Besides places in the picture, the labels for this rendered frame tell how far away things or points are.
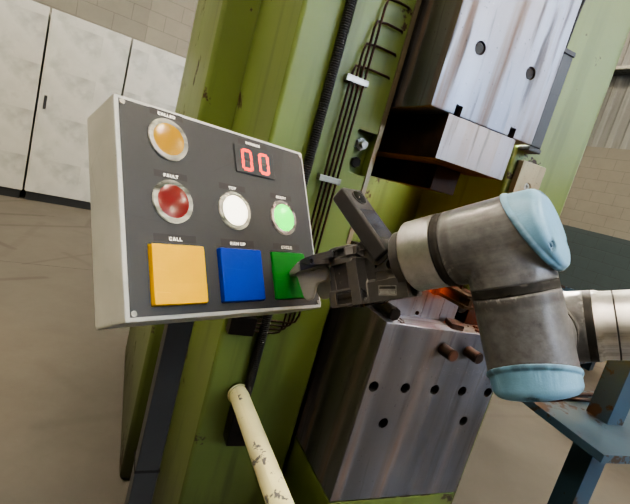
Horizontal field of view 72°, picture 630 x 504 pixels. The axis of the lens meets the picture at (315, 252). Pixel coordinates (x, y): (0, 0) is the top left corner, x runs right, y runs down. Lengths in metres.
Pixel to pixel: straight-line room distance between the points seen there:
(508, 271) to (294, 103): 0.63
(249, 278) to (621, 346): 0.47
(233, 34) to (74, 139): 4.67
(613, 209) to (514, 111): 8.18
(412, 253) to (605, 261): 8.65
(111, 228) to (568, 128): 1.23
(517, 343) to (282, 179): 0.44
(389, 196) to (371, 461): 0.82
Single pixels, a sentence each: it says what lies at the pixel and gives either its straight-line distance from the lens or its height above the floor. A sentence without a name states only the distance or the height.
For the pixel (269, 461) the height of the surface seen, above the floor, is 0.64.
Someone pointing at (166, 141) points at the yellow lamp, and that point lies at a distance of 0.61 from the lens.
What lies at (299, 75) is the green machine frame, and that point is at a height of 1.36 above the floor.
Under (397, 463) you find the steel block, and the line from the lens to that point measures 1.17.
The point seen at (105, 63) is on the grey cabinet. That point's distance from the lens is 5.97.
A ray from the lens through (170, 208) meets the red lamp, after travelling 0.58.
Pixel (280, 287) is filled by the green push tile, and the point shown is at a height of 0.99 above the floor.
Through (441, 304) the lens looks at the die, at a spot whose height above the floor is 0.96.
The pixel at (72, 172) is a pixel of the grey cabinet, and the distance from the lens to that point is 5.98.
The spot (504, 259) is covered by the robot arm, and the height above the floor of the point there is 1.14.
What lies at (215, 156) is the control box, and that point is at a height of 1.16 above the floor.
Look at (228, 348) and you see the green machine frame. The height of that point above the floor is 0.73.
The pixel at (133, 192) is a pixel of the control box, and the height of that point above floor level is 1.09.
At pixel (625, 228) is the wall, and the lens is 9.10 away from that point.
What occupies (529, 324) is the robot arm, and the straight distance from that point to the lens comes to 0.48.
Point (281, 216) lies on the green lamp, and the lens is 0.70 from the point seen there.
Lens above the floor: 1.17
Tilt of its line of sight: 10 degrees down
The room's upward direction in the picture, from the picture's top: 16 degrees clockwise
